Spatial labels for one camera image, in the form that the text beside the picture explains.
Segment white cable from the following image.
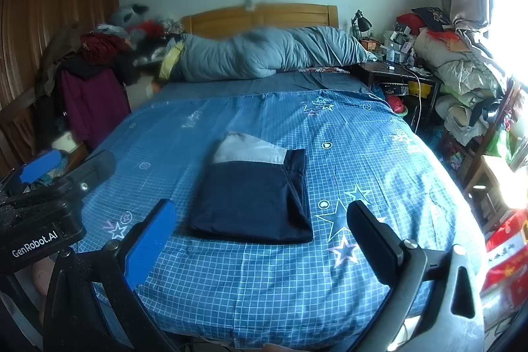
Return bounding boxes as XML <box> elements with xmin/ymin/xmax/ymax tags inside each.
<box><xmin>410</xmin><ymin>67</ymin><xmax>426</xmax><ymax>131</ymax></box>

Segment dark printed cushion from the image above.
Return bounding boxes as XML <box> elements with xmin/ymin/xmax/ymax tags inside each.
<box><xmin>412</xmin><ymin>7</ymin><xmax>453</xmax><ymax>33</ymax></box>

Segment dark wooden nightstand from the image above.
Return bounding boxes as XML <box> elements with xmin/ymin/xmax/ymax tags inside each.
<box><xmin>357</xmin><ymin>61</ymin><xmax>445</xmax><ymax>127</ymax></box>

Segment yellow box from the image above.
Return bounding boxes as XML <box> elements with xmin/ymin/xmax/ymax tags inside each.
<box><xmin>408</xmin><ymin>80</ymin><xmax>435</xmax><ymax>98</ymax></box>

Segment wooden chair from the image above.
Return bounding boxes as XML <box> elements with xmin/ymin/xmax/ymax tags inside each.
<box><xmin>464</xmin><ymin>78</ymin><xmax>525</xmax><ymax>221</ymax></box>

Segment navy blue pants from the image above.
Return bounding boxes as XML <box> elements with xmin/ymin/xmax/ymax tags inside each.
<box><xmin>187</xmin><ymin>131</ymin><xmax>315</xmax><ymax>245</ymax></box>

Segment pile of folded bedding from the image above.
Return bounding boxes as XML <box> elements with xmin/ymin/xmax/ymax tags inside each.
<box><xmin>412</xmin><ymin>28</ymin><xmax>517</xmax><ymax>147</ymax></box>

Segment red cardboard box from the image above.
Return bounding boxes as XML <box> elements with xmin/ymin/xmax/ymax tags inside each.
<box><xmin>480</xmin><ymin>208</ymin><xmax>528</xmax><ymax>304</ymax></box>

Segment white cabinet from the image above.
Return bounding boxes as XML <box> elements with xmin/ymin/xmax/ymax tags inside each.
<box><xmin>124</xmin><ymin>74</ymin><xmax>166</xmax><ymax>114</ymax></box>

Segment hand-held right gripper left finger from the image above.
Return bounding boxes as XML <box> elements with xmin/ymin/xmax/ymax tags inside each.
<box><xmin>43</xmin><ymin>199</ymin><xmax>179</xmax><ymax>352</ymax></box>

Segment red bag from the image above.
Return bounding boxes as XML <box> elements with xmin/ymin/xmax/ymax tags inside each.
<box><xmin>385</xmin><ymin>95</ymin><xmax>407</xmax><ymax>116</ymax></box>

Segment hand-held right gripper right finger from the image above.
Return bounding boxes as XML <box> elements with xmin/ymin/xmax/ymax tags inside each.
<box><xmin>347</xmin><ymin>200</ymin><xmax>486</xmax><ymax>352</ymax></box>

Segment wooden headboard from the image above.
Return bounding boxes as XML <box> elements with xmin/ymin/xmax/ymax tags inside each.
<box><xmin>181</xmin><ymin>3</ymin><xmax>340</xmax><ymax>36</ymax></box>

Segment grey quilt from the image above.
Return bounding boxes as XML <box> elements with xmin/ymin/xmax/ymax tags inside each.
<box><xmin>169</xmin><ymin>26</ymin><xmax>369</xmax><ymax>83</ymax></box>

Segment grey plush toy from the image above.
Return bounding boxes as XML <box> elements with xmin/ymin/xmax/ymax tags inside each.
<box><xmin>109</xmin><ymin>3</ymin><xmax>150</xmax><ymax>28</ymax></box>

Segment person's left hand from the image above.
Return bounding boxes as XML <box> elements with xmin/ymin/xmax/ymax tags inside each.
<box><xmin>31</xmin><ymin>256</ymin><xmax>57</xmax><ymax>296</ymax></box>

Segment magenta garment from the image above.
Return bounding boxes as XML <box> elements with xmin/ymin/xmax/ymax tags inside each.
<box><xmin>61</xmin><ymin>67</ymin><xmax>132</xmax><ymax>151</ymax></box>

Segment black desk lamp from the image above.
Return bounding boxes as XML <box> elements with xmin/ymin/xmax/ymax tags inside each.
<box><xmin>350</xmin><ymin>10</ymin><xmax>373</xmax><ymax>40</ymax></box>

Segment clutter of small bottles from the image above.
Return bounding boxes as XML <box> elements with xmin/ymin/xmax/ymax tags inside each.
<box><xmin>383</xmin><ymin>28</ymin><xmax>418</xmax><ymax>65</ymax></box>

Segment yellow pillow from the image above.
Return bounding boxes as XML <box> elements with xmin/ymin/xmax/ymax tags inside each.
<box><xmin>159</xmin><ymin>41</ymin><xmax>184</xmax><ymax>81</ymax></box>

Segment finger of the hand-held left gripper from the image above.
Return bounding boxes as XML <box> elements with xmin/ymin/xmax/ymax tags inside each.
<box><xmin>8</xmin><ymin>149</ymin><xmax>63</xmax><ymax>188</ymax></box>
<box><xmin>62</xmin><ymin>150</ymin><xmax>117</xmax><ymax>197</ymax></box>

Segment pile of mixed clothes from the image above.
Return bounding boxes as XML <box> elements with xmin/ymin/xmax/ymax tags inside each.
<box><xmin>35</xmin><ymin>20</ymin><xmax>186</xmax><ymax>89</ymax></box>

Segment blue printed bed sheet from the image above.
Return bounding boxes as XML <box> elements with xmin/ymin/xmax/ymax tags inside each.
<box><xmin>76</xmin><ymin>69</ymin><xmax>488</xmax><ymax>351</ymax></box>

